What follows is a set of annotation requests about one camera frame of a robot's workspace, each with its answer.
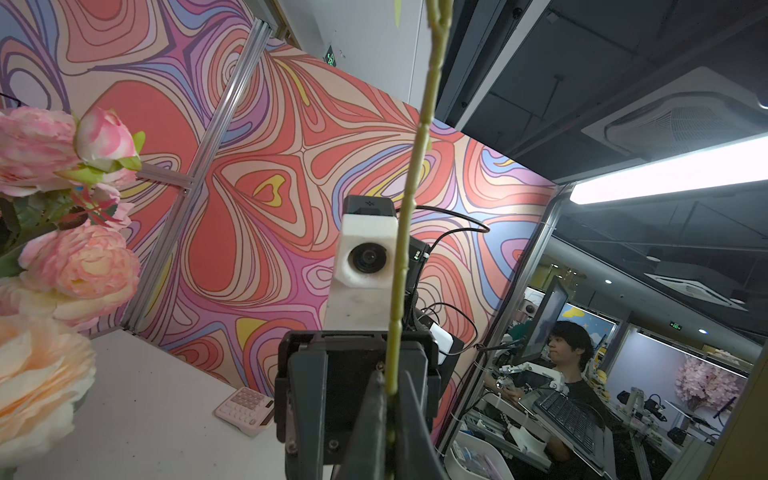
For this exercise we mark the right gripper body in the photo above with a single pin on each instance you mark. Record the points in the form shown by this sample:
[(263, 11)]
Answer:
[(352, 357)]

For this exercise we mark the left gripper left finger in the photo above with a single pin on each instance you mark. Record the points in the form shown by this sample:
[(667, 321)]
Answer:
[(365, 456)]

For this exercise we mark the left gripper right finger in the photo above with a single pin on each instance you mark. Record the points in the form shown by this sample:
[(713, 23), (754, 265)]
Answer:
[(415, 456)]

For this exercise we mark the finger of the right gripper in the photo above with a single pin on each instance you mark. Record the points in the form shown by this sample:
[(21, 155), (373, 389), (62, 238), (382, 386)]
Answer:
[(305, 431), (413, 361)]

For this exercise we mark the white rose stem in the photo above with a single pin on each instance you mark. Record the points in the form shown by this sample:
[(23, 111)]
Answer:
[(46, 369)]

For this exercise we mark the cream peony flower stem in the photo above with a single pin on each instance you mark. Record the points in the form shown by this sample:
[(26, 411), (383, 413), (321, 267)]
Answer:
[(63, 253)]

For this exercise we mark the pink peony flower stem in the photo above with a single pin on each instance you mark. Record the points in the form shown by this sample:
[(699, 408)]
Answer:
[(439, 15)]

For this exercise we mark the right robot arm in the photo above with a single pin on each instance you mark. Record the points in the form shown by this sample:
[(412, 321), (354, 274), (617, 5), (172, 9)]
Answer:
[(444, 348)]

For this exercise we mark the pink calculator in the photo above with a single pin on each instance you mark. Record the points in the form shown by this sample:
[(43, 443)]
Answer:
[(247, 410)]

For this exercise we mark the black keyboard in background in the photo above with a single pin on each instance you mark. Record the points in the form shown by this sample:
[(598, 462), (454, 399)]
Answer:
[(570, 421)]

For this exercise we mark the seated person in background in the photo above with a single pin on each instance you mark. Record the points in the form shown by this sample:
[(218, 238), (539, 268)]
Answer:
[(570, 349)]

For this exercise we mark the ceiling light strip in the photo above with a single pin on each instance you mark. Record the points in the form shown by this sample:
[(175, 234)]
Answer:
[(740, 162)]

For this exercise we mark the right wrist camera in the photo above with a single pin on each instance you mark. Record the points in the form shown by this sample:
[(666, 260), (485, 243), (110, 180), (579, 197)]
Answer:
[(362, 278)]

